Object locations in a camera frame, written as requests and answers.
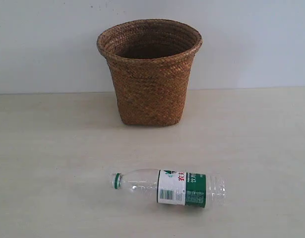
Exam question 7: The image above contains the brown woven straw basket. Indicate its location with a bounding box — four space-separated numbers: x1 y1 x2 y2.
97 19 202 126

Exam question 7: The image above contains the clear plastic bottle green label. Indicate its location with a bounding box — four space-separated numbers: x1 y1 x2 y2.
111 169 226 208

